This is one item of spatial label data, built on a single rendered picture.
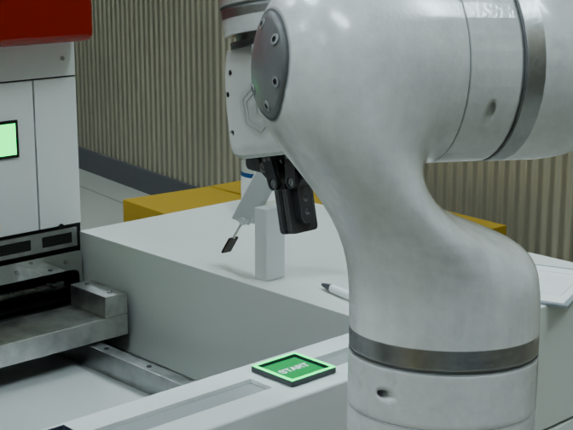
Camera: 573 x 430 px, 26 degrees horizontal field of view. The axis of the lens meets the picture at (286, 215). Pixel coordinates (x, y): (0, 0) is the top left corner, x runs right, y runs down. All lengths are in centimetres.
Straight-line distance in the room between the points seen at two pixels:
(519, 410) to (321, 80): 24
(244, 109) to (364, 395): 40
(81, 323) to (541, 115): 93
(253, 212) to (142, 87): 502
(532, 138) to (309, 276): 73
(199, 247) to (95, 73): 538
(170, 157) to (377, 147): 556
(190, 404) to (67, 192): 62
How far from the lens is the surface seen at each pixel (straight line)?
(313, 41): 69
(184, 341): 154
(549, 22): 74
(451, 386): 74
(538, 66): 73
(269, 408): 108
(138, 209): 428
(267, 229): 141
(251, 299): 142
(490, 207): 437
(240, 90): 111
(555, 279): 146
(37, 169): 163
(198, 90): 594
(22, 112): 161
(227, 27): 109
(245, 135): 111
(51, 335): 155
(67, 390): 153
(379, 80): 68
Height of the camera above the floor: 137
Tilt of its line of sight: 13 degrees down
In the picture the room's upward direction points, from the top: straight up
